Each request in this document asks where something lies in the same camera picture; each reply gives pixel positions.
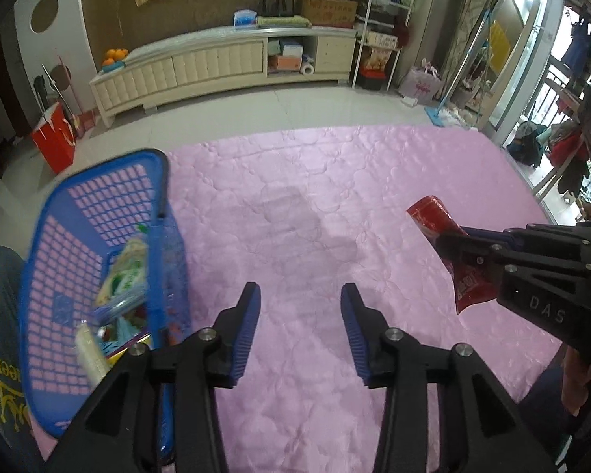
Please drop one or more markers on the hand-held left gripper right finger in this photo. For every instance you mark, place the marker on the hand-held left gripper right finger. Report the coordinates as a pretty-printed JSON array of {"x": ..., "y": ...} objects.
[{"x": 357, "y": 342}]

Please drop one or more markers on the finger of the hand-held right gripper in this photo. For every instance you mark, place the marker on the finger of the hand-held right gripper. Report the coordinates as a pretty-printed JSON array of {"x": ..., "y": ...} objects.
[
  {"x": 546, "y": 236},
  {"x": 465, "y": 251}
]

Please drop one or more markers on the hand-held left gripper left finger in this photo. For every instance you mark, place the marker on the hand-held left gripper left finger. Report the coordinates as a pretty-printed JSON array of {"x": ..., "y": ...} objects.
[{"x": 244, "y": 337}]

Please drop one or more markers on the red snack packet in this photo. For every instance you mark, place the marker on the red snack packet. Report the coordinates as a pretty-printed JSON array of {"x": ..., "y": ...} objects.
[{"x": 433, "y": 217}]

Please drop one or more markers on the clear teal snack packet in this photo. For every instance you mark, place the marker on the clear teal snack packet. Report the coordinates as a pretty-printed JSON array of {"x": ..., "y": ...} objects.
[{"x": 130, "y": 329}]

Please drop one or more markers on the green cracker packet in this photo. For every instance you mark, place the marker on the green cracker packet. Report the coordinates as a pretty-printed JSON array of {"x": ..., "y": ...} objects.
[{"x": 128, "y": 271}]

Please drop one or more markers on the pale yellow wafer packet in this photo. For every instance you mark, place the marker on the pale yellow wafer packet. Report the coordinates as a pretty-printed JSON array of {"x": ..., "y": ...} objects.
[{"x": 91, "y": 354}]

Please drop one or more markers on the blue plastic basket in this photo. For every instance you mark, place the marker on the blue plastic basket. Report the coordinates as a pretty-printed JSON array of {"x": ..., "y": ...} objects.
[{"x": 69, "y": 236}]

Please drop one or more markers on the person's right hand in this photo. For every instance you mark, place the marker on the person's right hand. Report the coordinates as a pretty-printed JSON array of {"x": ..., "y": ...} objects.
[{"x": 577, "y": 384}]

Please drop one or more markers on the wooden clothes rack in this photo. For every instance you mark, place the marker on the wooden clothes rack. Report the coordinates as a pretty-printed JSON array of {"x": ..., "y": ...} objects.
[{"x": 566, "y": 152}]

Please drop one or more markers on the blue mop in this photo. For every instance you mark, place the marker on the blue mop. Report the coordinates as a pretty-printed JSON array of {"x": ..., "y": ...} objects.
[{"x": 439, "y": 116}]

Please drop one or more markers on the pink quilted blanket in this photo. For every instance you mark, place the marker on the pink quilted blanket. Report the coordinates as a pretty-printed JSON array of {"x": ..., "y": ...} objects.
[{"x": 300, "y": 182}]

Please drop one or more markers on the pink shopping bag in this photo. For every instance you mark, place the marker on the pink shopping bag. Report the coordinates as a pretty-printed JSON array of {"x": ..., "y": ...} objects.
[{"x": 421, "y": 83}]

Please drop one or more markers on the arched standing mirror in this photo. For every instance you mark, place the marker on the arched standing mirror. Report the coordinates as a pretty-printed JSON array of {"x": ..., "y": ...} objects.
[{"x": 514, "y": 44}]

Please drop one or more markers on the hanging clothes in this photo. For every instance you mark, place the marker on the hanging clothes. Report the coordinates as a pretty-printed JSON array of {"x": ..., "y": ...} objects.
[{"x": 578, "y": 44}]

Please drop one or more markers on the patterned curtain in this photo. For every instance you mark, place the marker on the patterned curtain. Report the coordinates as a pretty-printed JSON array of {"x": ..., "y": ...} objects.
[{"x": 473, "y": 24}]

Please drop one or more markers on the white metal rack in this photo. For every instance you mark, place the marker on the white metal rack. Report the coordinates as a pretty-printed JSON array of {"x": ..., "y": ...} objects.
[{"x": 381, "y": 34}]

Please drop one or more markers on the silver tower air conditioner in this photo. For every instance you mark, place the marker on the silver tower air conditioner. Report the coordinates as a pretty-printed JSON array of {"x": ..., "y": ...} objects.
[{"x": 431, "y": 19}]

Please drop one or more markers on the grey cushion with gold print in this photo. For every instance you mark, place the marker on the grey cushion with gold print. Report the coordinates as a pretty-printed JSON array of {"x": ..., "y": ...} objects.
[{"x": 2, "y": 354}]

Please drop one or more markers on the paper towel roll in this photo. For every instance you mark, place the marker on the paper towel roll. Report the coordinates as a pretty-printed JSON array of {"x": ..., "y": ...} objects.
[{"x": 308, "y": 67}]

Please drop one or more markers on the red paper bag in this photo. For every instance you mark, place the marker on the red paper bag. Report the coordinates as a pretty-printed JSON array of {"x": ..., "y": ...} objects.
[{"x": 54, "y": 143}]

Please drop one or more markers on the cream television cabinet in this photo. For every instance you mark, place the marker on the cream television cabinet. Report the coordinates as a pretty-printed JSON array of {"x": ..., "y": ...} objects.
[{"x": 202, "y": 66}]

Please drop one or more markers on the cardboard box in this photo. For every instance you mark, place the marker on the cardboard box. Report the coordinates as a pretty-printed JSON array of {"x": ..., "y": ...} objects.
[{"x": 330, "y": 11}]

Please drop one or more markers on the broom with dustpan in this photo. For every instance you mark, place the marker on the broom with dustpan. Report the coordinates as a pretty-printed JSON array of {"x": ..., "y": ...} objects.
[{"x": 76, "y": 118}]

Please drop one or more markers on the green folded mat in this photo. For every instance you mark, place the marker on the green folded mat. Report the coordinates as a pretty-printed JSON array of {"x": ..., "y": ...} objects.
[{"x": 283, "y": 21}]

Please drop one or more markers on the black router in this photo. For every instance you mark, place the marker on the black router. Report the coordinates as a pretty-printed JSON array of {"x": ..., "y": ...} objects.
[{"x": 278, "y": 7}]

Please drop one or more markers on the plate of oranges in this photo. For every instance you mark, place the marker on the plate of oranges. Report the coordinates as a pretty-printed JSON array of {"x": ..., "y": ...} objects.
[{"x": 114, "y": 58}]

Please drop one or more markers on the blue tissue box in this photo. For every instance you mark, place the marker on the blue tissue box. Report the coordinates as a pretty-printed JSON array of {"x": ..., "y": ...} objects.
[{"x": 244, "y": 18}]

